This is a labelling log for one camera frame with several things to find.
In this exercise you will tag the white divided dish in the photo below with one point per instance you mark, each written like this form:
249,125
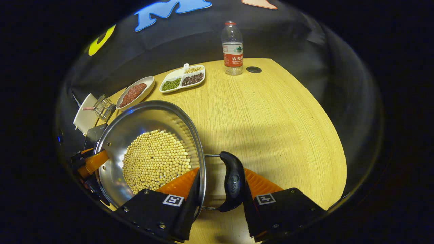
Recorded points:
178,73

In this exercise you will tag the yellow soybeans pile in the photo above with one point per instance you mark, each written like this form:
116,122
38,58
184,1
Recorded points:
156,159

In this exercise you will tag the green mung beans pile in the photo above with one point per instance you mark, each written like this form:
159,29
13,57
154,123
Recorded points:
171,84

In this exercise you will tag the black induction cooktop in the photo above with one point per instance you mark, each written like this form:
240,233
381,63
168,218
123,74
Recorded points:
96,134

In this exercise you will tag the clear bottle with red label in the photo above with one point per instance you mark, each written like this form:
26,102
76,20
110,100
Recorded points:
232,51

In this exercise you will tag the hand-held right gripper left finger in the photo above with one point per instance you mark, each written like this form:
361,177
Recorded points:
188,217

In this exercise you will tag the round white plate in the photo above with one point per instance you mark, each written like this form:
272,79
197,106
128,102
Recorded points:
149,82

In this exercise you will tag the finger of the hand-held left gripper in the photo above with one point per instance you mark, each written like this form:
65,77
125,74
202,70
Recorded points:
95,189
93,162

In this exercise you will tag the dark red beans pile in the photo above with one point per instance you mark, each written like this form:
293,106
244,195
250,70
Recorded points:
193,79

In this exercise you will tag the white toaster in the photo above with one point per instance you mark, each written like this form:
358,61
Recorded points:
84,118

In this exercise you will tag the pink striped straw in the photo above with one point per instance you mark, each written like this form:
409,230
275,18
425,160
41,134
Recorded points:
88,108

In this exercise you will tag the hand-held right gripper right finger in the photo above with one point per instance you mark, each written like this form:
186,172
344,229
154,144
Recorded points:
288,210

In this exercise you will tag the red meat slice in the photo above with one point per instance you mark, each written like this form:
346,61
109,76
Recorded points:
127,100
139,88

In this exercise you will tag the small pale beans pile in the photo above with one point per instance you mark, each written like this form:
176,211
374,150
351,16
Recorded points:
194,70

